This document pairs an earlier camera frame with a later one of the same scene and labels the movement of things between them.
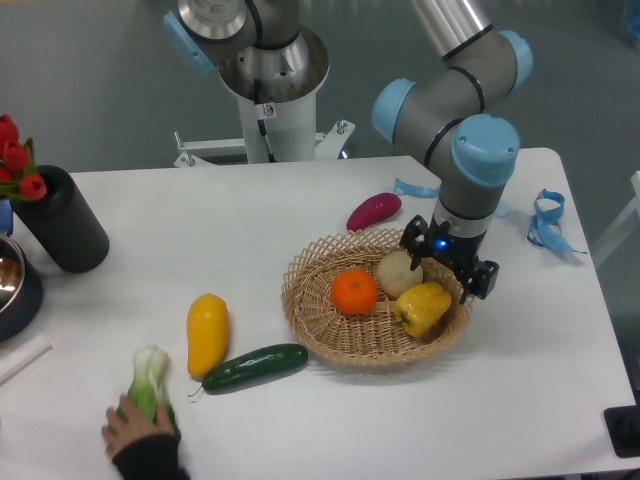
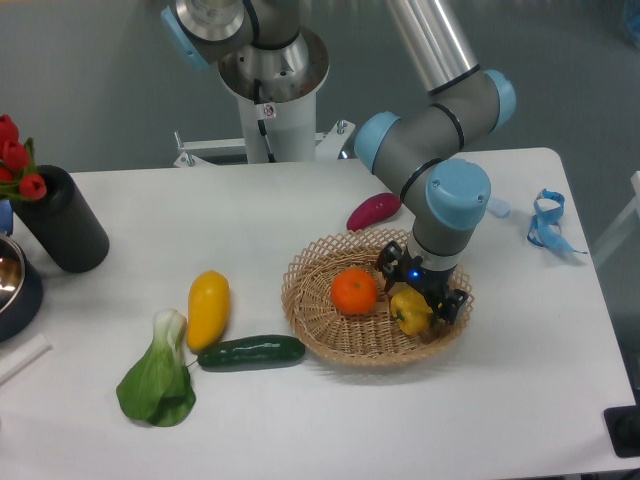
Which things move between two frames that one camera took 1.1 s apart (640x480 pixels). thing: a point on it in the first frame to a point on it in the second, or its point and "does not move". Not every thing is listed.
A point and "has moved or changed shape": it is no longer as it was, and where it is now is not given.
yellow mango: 207,334 has moved or changed shape
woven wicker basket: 370,338 does not move
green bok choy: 148,389 has moved or changed shape
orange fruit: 354,291 does not move
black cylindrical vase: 64,223 does not move
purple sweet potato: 373,208 does not move
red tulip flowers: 18,173 does not move
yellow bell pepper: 419,307 does not move
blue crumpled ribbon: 541,230 does not move
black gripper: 452,251 to 433,282
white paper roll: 22,356 does not move
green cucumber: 254,367 to 266,349
